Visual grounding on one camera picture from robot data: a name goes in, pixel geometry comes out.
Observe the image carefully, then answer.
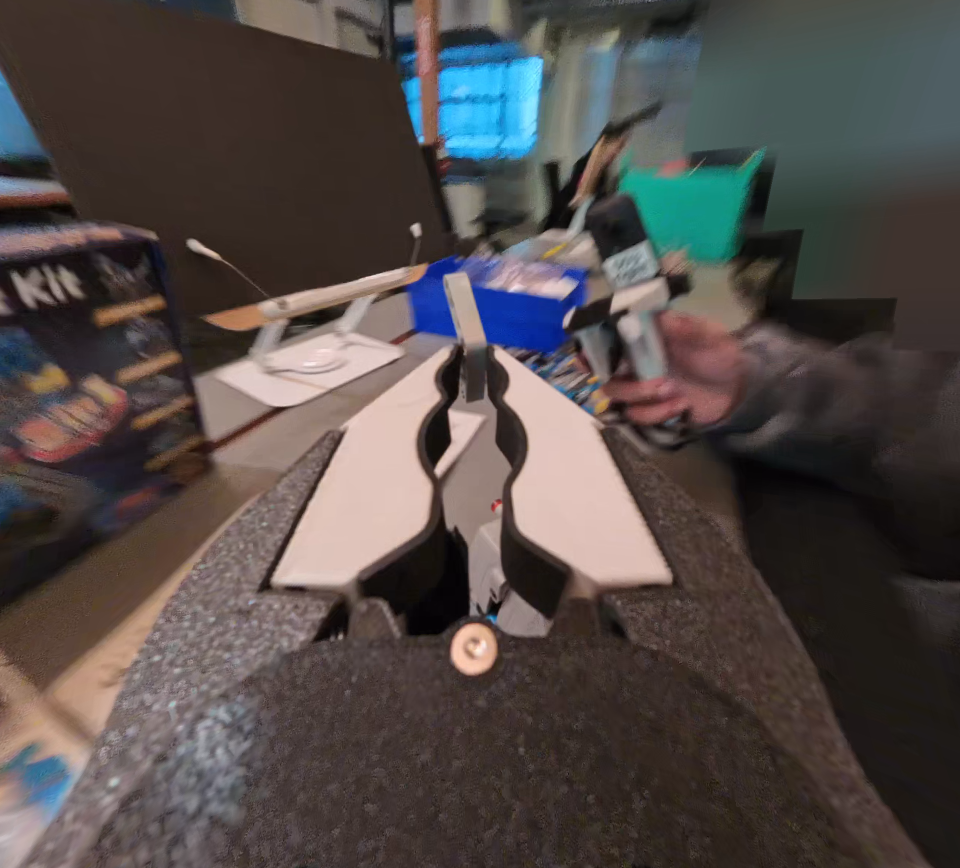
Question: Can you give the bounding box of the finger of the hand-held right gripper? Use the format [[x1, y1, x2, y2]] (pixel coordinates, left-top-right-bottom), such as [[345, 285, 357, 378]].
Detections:
[[574, 322, 618, 387], [562, 281, 670, 333]]

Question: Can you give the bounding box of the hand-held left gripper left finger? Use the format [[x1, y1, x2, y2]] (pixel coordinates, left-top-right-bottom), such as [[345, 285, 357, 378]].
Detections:
[[270, 344, 460, 593]]

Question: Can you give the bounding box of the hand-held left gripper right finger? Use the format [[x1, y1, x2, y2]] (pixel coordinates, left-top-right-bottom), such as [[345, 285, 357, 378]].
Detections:
[[489, 346, 674, 619]]

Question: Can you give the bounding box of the blue brick toy car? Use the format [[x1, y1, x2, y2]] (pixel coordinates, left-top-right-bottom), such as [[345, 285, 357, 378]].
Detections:
[[466, 499, 550, 638]]

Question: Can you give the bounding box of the grey angled brick beam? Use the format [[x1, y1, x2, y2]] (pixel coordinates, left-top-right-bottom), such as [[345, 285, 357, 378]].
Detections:
[[442, 273, 489, 404]]

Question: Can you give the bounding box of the person's right forearm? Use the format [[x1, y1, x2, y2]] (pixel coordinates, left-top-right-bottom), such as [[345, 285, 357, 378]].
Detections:
[[716, 324, 960, 509]]

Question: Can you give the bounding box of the grey desk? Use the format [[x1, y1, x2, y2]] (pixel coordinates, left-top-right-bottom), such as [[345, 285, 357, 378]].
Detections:
[[0, 298, 744, 868]]

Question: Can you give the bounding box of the person's right hand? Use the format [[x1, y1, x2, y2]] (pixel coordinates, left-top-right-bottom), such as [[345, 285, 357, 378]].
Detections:
[[606, 315, 745, 428]]

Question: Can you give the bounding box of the pile of small brick parts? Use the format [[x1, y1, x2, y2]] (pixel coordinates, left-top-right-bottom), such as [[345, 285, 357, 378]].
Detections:
[[525, 346, 612, 417]]

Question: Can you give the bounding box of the wooden board white stand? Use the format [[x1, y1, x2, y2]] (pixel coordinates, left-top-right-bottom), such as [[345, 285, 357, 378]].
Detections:
[[568, 131, 633, 241]]

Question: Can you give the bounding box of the teal storage bin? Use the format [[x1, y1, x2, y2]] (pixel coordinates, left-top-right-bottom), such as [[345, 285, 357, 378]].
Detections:
[[618, 148, 768, 264]]

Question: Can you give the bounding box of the crumpled clear plastic bag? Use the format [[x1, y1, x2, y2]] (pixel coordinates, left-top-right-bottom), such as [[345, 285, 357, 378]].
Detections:
[[465, 255, 580, 301]]

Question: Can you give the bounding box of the blue storage bin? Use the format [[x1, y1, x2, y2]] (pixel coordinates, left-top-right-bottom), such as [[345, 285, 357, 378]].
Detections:
[[407, 254, 590, 353]]

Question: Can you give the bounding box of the white adjustable stand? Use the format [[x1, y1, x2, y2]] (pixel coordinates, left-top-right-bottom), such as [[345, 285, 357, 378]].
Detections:
[[186, 223, 430, 409]]

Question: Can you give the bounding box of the large paned window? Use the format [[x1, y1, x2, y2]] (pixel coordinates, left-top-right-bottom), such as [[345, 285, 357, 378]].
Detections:
[[401, 46, 545, 160]]

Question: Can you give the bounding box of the wooden beam red sticker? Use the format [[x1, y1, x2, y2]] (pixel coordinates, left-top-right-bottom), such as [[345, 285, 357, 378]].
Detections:
[[414, 0, 445, 145]]

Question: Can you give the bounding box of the dark robot kit box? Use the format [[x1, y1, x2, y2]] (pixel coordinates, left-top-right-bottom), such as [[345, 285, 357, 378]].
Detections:
[[0, 223, 209, 584]]

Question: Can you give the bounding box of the black divider panel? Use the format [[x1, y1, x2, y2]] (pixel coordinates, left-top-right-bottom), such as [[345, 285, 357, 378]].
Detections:
[[0, 0, 451, 318]]

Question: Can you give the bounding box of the blue printed leaflet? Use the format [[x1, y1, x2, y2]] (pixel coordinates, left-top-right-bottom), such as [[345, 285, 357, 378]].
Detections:
[[0, 658, 93, 856]]

